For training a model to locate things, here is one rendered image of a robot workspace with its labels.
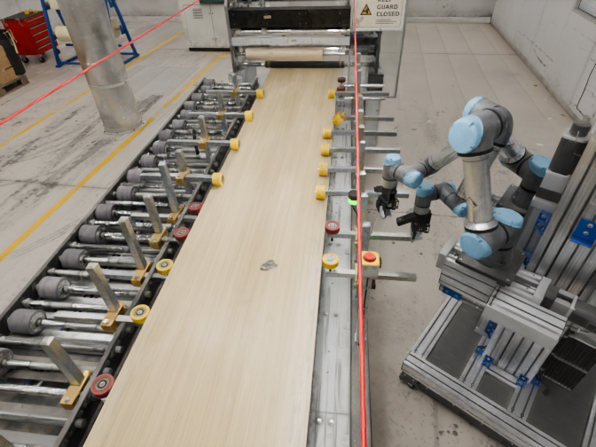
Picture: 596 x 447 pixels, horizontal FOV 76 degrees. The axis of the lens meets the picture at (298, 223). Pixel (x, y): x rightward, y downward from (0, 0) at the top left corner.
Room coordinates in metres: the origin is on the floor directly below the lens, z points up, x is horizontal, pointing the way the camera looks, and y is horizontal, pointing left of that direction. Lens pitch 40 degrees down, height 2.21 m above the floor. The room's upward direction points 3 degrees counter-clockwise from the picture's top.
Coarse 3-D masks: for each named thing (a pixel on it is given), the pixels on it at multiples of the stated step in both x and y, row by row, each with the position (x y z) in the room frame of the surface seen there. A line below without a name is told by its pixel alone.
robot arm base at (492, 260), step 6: (498, 252) 1.08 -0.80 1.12; (504, 252) 1.08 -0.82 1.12; (510, 252) 1.09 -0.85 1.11; (486, 258) 1.09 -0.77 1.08; (492, 258) 1.08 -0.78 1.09; (498, 258) 1.07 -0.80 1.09; (504, 258) 1.08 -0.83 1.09; (510, 258) 1.08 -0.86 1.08; (486, 264) 1.08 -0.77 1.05; (492, 264) 1.07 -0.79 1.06; (498, 264) 1.07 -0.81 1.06; (504, 264) 1.07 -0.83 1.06
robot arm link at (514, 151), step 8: (480, 96) 1.60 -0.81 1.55; (472, 104) 1.56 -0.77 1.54; (480, 104) 1.54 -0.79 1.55; (488, 104) 1.51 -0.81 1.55; (496, 104) 1.51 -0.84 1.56; (464, 112) 1.58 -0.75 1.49; (472, 112) 1.54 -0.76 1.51; (512, 136) 1.58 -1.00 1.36; (512, 144) 1.57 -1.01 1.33; (520, 144) 1.63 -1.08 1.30; (504, 152) 1.58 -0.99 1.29; (512, 152) 1.57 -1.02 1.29; (520, 152) 1.59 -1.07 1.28; (528, 152) 1.61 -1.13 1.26; (504, 160) 1.61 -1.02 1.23; (512, 160) 1.58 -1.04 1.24; (520, 160) 1.57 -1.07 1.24; (512, 168) 1.59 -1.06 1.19
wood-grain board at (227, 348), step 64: (256, 128) 2.76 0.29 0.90; (320, 128) 2.71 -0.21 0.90; (256, 192) 1.88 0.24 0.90; (192, 256) 1.36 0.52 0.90; (256, 256) 1.34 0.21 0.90; (320, 256) 1.32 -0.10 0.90; (192, 320) 0.98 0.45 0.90; (256, 320) 0.96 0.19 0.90; (128, 384) 0.71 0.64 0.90; (192, 384) 0.70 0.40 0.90; (256, 384) 0.69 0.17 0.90
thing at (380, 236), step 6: (330, 234) 1.53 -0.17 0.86; (336, 234) 1.53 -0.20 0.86; (342, 234) 1.52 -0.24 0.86; (348, 234) 1.52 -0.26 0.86; (354, 234) 1.52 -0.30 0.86; (372, 234) 1.51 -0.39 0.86; (378, 234) 1.51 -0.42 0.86; (384, 234) 1.51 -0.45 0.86; (390, 234) 1.50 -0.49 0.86; (396, 234) 1.50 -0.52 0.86; (402, 234) 1.50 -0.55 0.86; (408, 234) 1.50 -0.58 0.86; (396, 240) 1.48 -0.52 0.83; (402, 240) 1.48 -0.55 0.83; (408, 240) 1.48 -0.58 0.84
